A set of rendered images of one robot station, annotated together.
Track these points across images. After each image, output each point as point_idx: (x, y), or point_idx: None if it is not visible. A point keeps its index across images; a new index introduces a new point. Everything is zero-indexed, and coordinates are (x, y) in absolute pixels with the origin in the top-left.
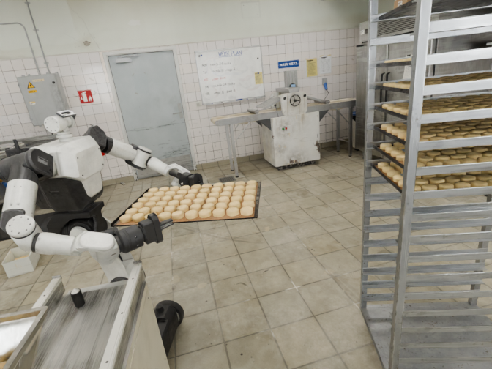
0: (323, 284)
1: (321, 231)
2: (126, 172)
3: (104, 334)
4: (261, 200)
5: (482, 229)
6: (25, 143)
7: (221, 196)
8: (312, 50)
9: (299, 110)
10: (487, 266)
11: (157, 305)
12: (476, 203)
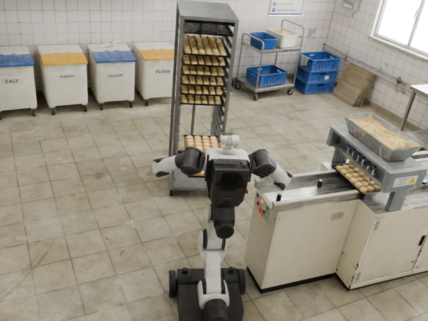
0: (130, 209)
1: (49, 200)
2: None
3: (290, 187)
4: None
5: (171, 117)
6: (241, 162)
7: (209, 146)
8: None
9: None
10: (124, 146)
11: (178, 276)
12: (174, 105)
